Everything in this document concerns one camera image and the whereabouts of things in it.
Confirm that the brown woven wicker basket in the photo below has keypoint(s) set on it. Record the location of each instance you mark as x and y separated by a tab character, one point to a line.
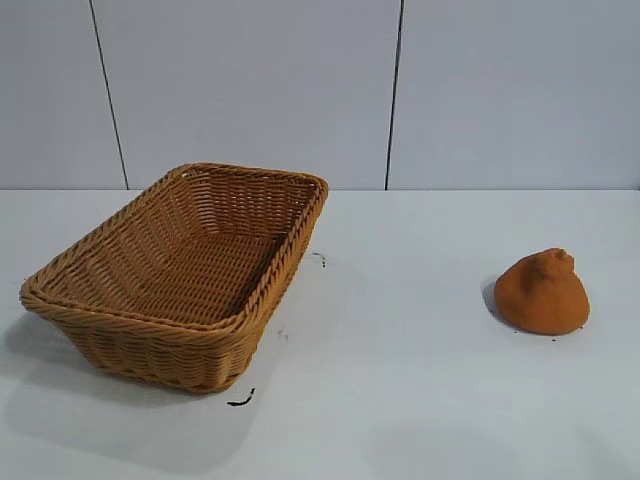
200	280

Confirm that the orange bread lump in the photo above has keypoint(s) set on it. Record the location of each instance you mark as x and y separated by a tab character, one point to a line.
542	300

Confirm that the small black thread piece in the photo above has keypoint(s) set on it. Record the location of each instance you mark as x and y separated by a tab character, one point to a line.
242	401

